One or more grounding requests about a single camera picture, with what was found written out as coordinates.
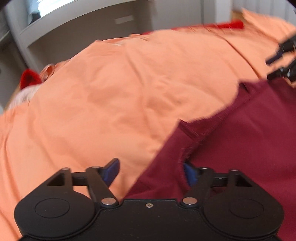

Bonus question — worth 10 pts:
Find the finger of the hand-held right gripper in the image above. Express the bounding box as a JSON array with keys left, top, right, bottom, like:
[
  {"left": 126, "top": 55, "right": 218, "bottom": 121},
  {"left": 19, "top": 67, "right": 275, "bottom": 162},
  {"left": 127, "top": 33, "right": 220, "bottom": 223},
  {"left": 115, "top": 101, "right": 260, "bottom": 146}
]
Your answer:
[
  {"left": 266, "top": 35, "right": 296, "bottom": 65},
  {"left": 267, "top": 66, "right": 296, "bottom": 82}
]

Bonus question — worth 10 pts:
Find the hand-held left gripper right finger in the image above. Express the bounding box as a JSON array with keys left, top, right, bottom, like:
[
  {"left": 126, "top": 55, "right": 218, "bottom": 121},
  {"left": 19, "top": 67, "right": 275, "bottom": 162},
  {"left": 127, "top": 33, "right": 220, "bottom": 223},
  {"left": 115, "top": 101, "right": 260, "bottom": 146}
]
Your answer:
[{"left": 181, "top": 162, "right": 252, "bottom": 207}]

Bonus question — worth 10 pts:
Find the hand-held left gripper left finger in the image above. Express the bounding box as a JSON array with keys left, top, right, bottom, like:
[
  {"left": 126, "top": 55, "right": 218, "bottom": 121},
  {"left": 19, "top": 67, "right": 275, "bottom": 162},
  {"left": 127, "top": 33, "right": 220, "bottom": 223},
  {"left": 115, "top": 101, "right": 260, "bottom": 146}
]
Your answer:
[{"left": 47, "top": 158, "right": 121, "bottom": 207}]

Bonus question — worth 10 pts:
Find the dark red long-sleeved shirt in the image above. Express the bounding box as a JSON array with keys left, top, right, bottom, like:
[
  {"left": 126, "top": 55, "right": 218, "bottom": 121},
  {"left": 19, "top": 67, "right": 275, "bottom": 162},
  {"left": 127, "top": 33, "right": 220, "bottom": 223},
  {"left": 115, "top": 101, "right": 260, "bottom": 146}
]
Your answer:
[{"left": 125, "top": 79, "right": 296, "bottom": 234}]

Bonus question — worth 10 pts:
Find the grey padded headboard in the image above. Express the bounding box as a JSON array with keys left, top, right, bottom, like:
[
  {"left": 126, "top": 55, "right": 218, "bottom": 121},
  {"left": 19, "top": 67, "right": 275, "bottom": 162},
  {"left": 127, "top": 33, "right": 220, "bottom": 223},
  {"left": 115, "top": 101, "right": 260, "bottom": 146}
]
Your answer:
[{"left": 232, "top": 0, "right": 296, "bottom": 21}]

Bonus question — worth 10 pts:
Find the orange duvet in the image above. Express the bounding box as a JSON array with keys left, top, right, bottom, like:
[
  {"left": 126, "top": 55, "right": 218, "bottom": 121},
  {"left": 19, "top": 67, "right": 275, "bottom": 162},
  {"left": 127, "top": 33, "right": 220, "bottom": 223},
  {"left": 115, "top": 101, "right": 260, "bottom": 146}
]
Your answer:
[{"left": 0, "top": 8, "right": 296, "bottom": 241}]

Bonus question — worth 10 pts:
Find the pale pink cloth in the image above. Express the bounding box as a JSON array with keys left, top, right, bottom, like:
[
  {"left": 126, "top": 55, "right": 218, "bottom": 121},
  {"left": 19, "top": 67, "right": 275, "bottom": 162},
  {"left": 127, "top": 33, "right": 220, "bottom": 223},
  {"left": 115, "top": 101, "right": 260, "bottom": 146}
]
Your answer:
[{"left": 7, "top": 85, "right": 41, "bottom": 110}]

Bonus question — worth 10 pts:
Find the orange lace cloth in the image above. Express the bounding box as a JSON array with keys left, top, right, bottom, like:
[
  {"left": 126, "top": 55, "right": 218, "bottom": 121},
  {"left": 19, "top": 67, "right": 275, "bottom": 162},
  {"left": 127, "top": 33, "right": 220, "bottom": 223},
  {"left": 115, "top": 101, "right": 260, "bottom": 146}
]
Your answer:
[{"left": 39, "top": 64, "right": 57, "bottom": 82}]

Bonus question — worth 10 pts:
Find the red plush toy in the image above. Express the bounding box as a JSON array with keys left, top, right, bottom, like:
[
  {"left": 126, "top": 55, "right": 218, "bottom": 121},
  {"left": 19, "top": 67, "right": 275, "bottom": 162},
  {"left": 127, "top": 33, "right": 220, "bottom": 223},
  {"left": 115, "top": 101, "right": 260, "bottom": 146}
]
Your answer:
[{"left": 20, "top": 68, "right": 42, "bottom": 90}]

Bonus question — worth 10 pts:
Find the grey built-in wardrobe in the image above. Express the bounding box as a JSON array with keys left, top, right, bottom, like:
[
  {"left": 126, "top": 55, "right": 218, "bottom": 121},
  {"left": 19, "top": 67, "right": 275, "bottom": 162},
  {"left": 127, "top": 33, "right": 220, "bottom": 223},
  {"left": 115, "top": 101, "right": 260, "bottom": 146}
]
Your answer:
[{"left": 0, "top": 0, "right": 234, "bottom": 77}]

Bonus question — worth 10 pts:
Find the window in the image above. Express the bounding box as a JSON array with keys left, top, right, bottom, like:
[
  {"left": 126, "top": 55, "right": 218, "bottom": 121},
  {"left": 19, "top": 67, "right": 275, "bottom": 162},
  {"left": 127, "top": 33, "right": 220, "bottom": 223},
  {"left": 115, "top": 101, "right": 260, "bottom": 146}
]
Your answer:
[{"left": 23, "top": 0, "right": 79, "bottom": 21}]

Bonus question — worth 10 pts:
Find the white wall socket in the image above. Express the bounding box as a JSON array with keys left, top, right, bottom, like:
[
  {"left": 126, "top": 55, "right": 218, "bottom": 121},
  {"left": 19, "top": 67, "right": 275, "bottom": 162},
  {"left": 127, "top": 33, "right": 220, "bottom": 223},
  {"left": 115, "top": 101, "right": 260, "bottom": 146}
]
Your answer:
[{"left": 114, "top": 16, "right": 134, "bottom": 25}]

